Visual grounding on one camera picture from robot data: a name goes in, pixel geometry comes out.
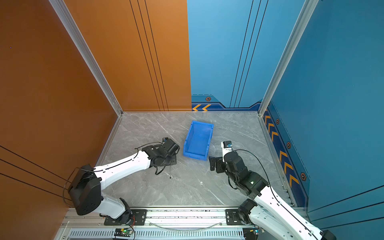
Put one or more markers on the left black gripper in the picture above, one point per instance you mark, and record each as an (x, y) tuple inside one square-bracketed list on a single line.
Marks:
[(174, 159)]

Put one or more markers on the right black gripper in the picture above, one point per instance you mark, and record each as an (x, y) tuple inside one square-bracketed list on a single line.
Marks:
[(219, 161)]

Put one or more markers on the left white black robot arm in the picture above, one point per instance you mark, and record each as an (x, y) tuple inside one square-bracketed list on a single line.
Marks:
[(86, 189)]

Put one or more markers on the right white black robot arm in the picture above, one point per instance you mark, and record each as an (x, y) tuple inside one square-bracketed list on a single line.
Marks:
[(264, 207)]

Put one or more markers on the blue plastic bin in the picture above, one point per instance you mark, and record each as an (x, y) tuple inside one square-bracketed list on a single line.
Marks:
[(198, 141)]

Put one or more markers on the right small circuit board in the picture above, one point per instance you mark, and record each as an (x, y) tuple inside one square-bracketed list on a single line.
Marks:
[(257, 231)]

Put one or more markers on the green circuit board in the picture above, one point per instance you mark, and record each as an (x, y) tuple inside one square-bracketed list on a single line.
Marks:
[(124, 234)]

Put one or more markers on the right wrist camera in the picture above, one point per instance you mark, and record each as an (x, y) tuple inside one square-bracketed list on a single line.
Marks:
[(227, 147)]

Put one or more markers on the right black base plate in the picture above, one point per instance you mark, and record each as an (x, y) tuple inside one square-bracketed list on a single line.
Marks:
[(236, 217)]

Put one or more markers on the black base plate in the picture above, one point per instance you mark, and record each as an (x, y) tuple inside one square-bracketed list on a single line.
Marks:
[(236, 217), (136, 217)]

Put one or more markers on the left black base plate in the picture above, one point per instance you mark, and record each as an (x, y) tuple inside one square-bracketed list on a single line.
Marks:
[(136, 217)]

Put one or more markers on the aluminium front rail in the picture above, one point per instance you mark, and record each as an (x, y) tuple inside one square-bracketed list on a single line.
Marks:
[(172, 223)]

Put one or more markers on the left aluminium corner post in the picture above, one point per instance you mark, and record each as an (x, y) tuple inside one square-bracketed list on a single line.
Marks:
[(75, 34)]

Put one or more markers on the aluminium corner post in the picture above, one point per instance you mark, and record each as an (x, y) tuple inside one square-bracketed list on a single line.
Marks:
[(301, 23), (75, 34)]

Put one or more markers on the right aluminium corner post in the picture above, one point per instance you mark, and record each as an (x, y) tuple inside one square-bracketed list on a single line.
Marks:
[(301, 23)]

